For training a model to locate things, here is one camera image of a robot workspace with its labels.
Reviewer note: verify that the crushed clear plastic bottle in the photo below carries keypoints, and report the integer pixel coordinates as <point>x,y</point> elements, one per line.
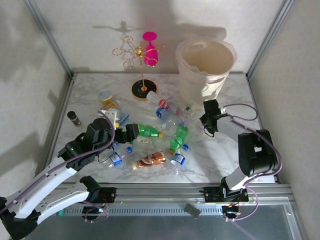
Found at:
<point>175,105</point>

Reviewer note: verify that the clear bottle white green label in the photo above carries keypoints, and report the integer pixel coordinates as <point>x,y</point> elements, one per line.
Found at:
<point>143,140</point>

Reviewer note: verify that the aluminium mounting rail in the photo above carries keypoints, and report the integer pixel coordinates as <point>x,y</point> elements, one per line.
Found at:
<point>160,193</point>

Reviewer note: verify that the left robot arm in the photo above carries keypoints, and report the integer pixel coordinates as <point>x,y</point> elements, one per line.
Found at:
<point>45,180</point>

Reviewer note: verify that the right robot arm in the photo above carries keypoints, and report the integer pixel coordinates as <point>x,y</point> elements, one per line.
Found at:
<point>257,155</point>

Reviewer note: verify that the green connector block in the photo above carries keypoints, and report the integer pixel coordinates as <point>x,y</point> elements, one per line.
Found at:
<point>60,213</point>

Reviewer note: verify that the clear bottle red label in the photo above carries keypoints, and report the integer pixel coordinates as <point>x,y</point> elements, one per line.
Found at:
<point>160,101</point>

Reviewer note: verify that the clear bottle green cap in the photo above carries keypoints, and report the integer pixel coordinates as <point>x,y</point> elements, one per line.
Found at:
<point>188,108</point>

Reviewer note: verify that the aluminium table side rail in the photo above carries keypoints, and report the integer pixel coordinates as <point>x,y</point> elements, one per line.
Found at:
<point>60,112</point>
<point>253,97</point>

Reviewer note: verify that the black spice jar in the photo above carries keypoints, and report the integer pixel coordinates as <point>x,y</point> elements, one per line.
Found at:
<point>73,118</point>

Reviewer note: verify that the aluminium frame post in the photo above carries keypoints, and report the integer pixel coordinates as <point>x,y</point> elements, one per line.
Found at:
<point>50,37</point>
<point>269,37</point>

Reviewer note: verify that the clear bottle blue label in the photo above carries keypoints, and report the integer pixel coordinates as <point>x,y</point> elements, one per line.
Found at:
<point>178,158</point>
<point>162,113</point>
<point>115,158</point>

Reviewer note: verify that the yellow can silver lid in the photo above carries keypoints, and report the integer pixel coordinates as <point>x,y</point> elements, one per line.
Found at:
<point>104,96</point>

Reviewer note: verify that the brown chocolate drink bottle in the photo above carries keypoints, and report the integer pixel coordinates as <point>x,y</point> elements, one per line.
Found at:
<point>150,160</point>

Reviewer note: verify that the small black clip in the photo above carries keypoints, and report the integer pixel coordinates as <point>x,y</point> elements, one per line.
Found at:
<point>192,210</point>

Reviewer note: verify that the white plastic bin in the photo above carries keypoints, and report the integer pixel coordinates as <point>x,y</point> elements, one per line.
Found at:
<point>215,75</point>

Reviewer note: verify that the green bottle yellow cap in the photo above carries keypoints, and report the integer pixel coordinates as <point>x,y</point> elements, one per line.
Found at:
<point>148,130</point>
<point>178,136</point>

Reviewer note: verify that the pink wine glass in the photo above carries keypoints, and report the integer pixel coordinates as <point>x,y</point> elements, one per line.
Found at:
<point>151,56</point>

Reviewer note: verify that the crushed bottle blue print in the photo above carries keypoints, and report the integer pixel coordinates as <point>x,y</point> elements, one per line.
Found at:
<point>123,117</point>

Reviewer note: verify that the steel base sheet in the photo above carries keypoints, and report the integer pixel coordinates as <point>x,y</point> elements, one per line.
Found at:
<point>160,230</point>

